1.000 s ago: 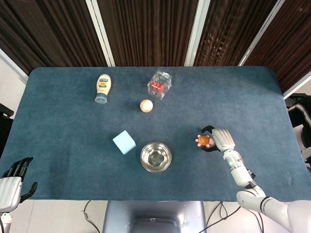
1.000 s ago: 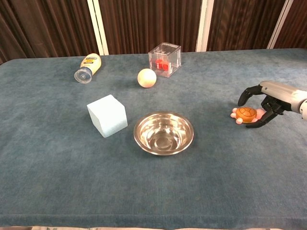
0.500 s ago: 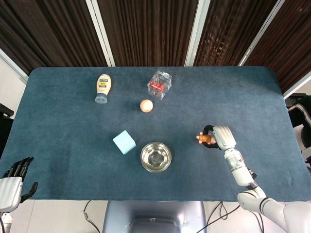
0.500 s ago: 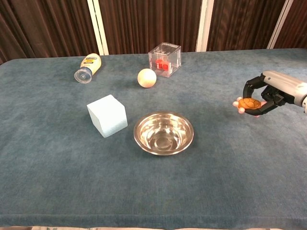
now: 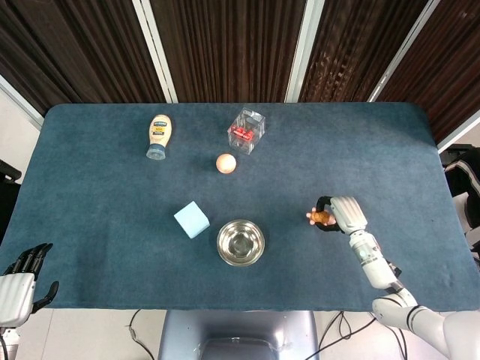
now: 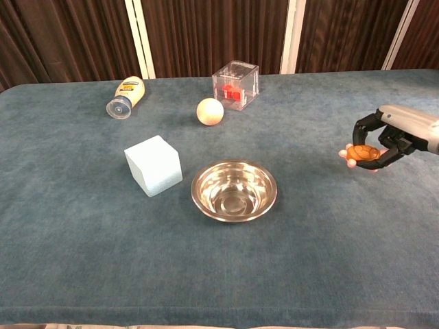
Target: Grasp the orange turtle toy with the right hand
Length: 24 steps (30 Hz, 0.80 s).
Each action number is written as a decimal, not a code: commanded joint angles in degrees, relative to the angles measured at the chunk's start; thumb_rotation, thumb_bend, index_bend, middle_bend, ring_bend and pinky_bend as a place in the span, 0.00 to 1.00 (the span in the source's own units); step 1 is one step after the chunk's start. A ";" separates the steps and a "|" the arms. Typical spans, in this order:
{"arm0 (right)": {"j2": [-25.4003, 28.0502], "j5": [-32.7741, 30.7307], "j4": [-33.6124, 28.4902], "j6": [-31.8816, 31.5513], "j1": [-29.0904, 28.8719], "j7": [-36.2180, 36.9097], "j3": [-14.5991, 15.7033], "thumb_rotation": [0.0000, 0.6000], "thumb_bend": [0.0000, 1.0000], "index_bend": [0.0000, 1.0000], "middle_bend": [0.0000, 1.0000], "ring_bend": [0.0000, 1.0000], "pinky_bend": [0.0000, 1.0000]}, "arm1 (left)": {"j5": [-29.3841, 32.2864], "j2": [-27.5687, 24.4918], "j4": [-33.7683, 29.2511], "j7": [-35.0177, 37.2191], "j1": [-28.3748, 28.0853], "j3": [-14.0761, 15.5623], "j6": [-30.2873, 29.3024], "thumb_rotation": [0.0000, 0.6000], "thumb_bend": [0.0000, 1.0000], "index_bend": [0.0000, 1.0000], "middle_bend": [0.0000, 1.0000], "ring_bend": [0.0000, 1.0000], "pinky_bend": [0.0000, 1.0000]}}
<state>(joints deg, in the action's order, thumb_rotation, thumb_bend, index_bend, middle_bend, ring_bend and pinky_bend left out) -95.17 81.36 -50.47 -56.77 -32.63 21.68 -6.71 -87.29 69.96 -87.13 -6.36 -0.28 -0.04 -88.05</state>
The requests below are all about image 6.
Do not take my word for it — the cream wooden ball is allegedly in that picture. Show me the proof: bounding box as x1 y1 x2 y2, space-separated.
196 97 225 127

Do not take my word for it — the orange pink turtle toy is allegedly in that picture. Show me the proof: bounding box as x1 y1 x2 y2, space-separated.
338 143 390 173

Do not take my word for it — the clear plastic puzzle cube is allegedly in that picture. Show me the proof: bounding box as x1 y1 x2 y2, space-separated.
211 60 260 112

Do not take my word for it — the white partition frame post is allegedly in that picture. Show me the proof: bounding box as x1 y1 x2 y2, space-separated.
381 0 420 71
279 0 307 75
123 0 156 80

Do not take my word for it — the light blue foam cube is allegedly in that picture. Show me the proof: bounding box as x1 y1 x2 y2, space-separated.
123 134 183 197

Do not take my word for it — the stainless steel bowl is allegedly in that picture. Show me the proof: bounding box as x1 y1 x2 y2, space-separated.
191 159 278 223

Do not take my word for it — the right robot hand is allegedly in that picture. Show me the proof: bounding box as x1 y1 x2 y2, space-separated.
351 104 439 171

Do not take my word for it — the blue table cloth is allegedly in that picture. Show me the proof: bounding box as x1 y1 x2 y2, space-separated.
0 69 439 326

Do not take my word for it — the mayonnaise squeeze bottle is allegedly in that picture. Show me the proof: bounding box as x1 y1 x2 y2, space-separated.
105 75 145 120

